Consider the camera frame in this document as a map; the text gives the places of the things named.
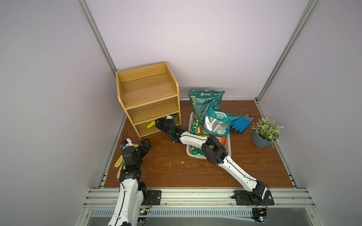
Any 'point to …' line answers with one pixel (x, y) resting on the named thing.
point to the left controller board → (143, 212)
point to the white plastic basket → (228, 142)
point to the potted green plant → (267, 132)
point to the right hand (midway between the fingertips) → (155, 119)
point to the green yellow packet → (194, 127)
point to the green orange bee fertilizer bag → (217, 123)
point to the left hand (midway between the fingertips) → (146, 141)
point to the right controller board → (259, 214)
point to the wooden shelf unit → (148, 93)
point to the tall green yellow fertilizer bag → (201, 100)
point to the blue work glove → (242, 124)
